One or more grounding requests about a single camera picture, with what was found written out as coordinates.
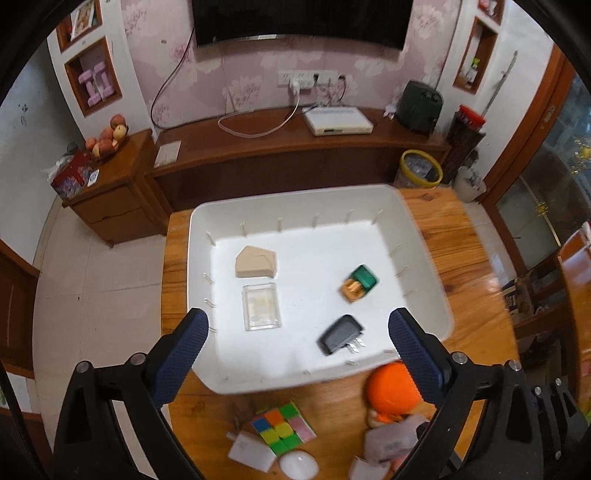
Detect framed photo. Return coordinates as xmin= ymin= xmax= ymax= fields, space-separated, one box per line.
xmin=70 ymin=0 xmax=103 ymax=40

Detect long wooden television cabinet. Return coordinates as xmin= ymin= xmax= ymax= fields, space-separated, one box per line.
xmin=144 ymin=107 xmax=452 ymax=227

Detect grey flat pad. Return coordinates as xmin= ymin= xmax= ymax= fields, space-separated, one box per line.
xmin=154 ymin=142 xmax=182 ymax=168

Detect small green box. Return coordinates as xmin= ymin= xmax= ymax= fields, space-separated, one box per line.
xmin=341 ymin=264 xmax=379 ymax=304

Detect brown wooden door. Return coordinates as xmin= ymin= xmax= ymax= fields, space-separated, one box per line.
xmin=0 ymin=237 xmax=40 ymax=379

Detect dark green air fryer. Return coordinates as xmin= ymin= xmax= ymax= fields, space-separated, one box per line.
xmin=397 ymin=80 xmax=444 ymax=137

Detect black television cable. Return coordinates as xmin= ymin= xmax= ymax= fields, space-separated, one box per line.
xmin=151 ymin=28 xmax=197 ymax=130

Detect white plastic tray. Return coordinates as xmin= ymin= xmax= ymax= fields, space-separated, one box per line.
xmin=187 ymin=184 xmax=454 ymax=395

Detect white bucket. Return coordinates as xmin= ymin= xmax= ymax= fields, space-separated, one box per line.
xmin=455 ymin=165 xmax=486 ymax=204

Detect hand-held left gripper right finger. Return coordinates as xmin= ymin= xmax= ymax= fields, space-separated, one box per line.
xmin=388 ymin=307 xmax=548 ymax=480

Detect red printed box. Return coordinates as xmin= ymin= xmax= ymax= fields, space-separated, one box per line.
xmin=50 ymin=152 xmax=98 ymax=200

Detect black charger plug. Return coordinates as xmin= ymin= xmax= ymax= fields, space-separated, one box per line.
xmin=317 ymin=315 xmax=366 ymax=356

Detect small wooden drawer cabinet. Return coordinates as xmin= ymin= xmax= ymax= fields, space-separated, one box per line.
xmin=62 ymin=129 xmax=169 ymax=249

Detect beige wooden block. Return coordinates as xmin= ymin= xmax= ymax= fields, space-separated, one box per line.
xmin=235 ymin=246 xmax=278 ymax=280

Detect yellow-rimmed trash bin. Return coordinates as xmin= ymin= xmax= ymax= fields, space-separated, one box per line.
xmin=399 ymin=149 xmax=444 ymax=189

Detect wooden glass door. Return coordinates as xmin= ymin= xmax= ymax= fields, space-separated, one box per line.
xmin=480 ymin=46 xmax=591 ymax=278

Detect small white box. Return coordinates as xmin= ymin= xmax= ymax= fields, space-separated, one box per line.
xmin=227 ymin=431 xmax=277 ymax=472

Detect small clear plastic case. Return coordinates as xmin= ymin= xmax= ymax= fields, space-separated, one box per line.
xmin=242 ymin=282 xmax=282 ymax=332

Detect tall dark cylinder red lid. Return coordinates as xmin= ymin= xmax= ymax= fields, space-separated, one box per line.
xmin=445 ymin=104 xmax=487 ymax=174

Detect cardboard box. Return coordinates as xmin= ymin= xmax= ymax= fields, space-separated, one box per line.
xmin=501 ymin=277 xmax=532 ymax=315

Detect bowl of peaches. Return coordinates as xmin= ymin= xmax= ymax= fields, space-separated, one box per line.
xmin=85 ymin=114 xmax=130 ymax=160

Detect white wall socket strip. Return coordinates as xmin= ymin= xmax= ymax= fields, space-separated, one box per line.
xmin=277 ymin=69 xmax=337 ymax=88

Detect black socket cables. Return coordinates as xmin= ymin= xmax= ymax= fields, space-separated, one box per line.
xmin=314 ymin=73 xmax=348 ymax=108

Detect pink dumbbell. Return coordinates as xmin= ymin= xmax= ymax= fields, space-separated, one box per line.
xmin=79 ymin=70 xmax=100 ymax=106
xmin=93 ymin=64 xmax=114 ymax=99

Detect long metal rod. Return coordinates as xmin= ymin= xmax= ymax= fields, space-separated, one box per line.
xmin=482 ymin=55 xmax=517 ymax=116

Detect white set-top box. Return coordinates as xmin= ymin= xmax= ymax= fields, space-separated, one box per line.
xmin=302 ymin=105 xmax=374 ymax=137

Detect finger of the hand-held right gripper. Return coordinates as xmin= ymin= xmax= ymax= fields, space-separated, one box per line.
xmin=526 ymin=378 xmax=591 ymax=480

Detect orange round case with carabiner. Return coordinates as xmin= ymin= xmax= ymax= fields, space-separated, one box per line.
xmin=367 ymin=362 xmax=437 ymax=425

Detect black wall television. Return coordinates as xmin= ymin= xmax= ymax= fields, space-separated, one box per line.
xmin=191 ymin=0 xmax=413 ymax=51

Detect white charger cable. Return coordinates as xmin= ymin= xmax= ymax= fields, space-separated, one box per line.
xmin=218 ymin=80 xmax=302 ymax=138

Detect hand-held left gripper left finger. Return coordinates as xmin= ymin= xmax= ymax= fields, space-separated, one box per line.
xmin=53 ymin=308 xmax=209 ymax=480

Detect colourful puzzle cube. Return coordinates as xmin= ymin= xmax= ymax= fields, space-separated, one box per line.
xmin=250 ymin=401 xmax=317 ymax=457

